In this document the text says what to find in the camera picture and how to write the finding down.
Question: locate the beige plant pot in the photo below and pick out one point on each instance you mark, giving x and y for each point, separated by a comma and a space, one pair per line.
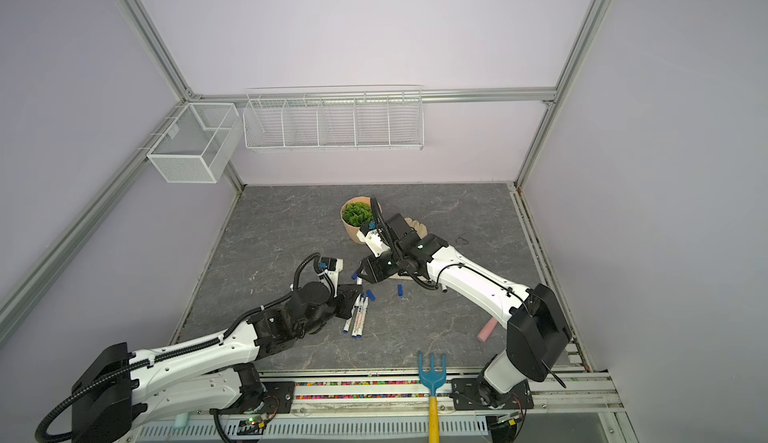
353, 230

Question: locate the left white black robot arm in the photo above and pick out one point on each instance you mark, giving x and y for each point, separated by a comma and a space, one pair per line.
123, 390

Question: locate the green artificial plant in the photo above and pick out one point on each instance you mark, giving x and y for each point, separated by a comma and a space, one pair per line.
357, 213

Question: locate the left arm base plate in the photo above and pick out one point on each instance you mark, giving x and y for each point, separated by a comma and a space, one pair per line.
274, 398

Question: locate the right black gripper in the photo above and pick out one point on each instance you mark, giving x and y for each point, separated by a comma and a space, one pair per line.
375, 273

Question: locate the teal garden fork yellow handle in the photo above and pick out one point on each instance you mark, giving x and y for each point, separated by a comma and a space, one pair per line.
432, 379

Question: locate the beige work glove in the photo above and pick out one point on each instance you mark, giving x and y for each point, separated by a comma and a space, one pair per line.
417, 226

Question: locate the long white wire shelf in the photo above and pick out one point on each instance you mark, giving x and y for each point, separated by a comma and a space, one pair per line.
334, 117

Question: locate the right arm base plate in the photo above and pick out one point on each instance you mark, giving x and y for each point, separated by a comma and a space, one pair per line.
471, 394

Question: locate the pink chalk block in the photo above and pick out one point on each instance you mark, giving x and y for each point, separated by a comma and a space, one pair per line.
487, 330

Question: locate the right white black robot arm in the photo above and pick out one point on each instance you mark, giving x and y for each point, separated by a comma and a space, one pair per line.
537, 331

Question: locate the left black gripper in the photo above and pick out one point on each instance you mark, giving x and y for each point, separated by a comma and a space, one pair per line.
344, 293

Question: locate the small white mesh basket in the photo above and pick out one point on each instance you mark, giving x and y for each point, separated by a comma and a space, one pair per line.
198, 143

